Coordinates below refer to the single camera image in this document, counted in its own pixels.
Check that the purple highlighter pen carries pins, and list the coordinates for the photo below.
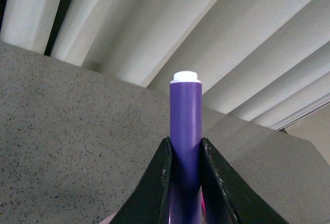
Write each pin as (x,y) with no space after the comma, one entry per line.
(185,137)

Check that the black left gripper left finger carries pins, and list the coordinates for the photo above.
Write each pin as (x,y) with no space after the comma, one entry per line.
(150,201)

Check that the white pleated curtain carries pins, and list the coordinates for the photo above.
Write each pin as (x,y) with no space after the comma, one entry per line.
(265,61)

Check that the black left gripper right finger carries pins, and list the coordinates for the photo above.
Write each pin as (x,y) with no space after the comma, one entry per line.
(227,196)

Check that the pink mesh pen cup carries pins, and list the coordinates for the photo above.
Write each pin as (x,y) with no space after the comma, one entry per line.
(108,219)

